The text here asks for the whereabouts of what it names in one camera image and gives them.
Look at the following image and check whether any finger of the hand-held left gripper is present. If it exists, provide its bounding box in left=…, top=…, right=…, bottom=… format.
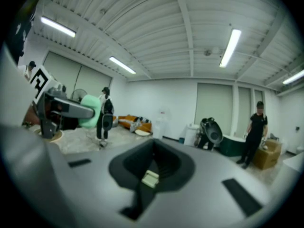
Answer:
left=54, top=98, right=96, bottom=120

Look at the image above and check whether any black pedestal fan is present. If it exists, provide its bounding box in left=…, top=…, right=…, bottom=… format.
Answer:
left=71, top=88, right=87, bottom=103

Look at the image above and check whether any ceiling tube light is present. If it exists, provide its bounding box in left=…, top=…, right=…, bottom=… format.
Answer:
left=40, top=16, right=77, bottom=38
left=218, top=28, right=242, bottom=68
left=109, top=56, right=137, bottom=75
left=282, top=69, right=304, bottom=86

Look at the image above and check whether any striped blanket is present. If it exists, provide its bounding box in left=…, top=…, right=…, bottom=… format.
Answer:
left=129, top=117, right=152, bottom=133

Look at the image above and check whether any cardboard box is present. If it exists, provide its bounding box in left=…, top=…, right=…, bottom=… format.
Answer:
left=252, top=139, right=282, bottom=171

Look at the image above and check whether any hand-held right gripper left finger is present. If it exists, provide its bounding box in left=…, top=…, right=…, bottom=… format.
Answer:
left=48, top=138, right=155, bottom=228

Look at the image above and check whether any white water dispenser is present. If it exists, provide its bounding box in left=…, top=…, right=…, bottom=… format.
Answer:
left=153, top=116, right=167, bottom=140

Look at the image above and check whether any black shell backpack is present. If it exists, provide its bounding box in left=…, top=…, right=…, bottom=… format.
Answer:
left=102, top=114, right=114, bottom=131
left=204, top=119, right=224, bottom=144

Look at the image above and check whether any dark green bathtub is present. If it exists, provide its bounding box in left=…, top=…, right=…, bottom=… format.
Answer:
left=219, top=134, right=248, bottom=157

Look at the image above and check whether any orange sofa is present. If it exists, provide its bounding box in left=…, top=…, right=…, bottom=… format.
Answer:
left=116, top=114, right=152, bottom=133

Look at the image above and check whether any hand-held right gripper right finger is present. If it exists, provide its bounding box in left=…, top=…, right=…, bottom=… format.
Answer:
left=142, top=138, right=272, bottom=228

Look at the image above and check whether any white cabinet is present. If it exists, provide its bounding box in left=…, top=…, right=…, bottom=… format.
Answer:
left=184, top=124, right=201, bottom=147

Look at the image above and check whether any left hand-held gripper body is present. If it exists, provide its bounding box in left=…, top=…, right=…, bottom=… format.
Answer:
left=29, top=64, right=72, bottom=139

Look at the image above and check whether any green soap bar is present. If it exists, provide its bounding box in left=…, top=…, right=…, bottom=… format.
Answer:
left=77, top=94, right=103, bottom=129

